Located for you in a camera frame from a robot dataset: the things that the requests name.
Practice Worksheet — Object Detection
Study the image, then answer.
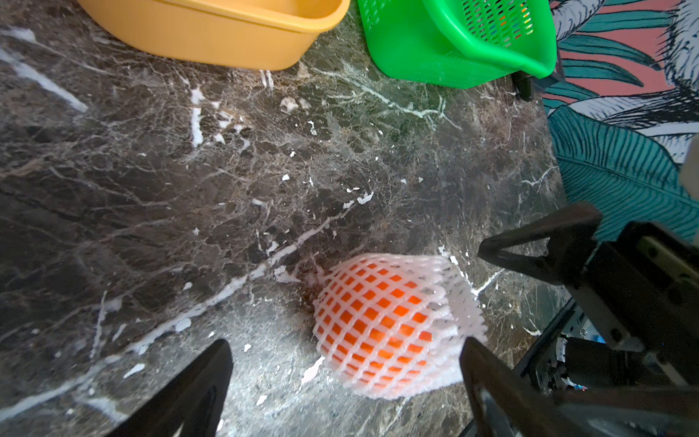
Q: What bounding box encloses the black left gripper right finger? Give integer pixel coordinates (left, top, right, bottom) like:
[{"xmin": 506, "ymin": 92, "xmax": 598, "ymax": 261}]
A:
[{"xmin": 460, "ymin": 337, "xmax": 595, "ymax": 436}]

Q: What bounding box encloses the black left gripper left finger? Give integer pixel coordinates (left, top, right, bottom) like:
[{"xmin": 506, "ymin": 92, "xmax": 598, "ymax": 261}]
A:
[{"xmin": 109, "ymin": 339, "xmax": 233, "ymax": 436}]

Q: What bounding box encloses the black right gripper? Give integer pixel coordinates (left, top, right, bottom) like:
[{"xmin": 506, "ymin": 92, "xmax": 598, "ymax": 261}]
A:
[{"xmin": 478, "ymin": 202, "xmax": 698, "ymax": 394}]

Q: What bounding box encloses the green plastic perforated basket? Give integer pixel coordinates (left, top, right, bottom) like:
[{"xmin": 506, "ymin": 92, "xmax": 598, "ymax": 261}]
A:
[{"xmin": 359, "ymin": 0, "xmax": 557, "ymax": 89}]

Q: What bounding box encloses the yellow plastic tub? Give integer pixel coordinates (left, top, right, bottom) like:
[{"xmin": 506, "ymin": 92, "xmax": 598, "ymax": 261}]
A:
[{"xmin": 79, "ymin": 0, "xmax": 351, "ymax": 71}]

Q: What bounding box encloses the orange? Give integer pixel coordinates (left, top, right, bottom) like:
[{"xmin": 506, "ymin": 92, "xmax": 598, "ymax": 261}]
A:
[{"xmin": 313, "ymin": 253, "xmax": 488, "ymax": 400}]

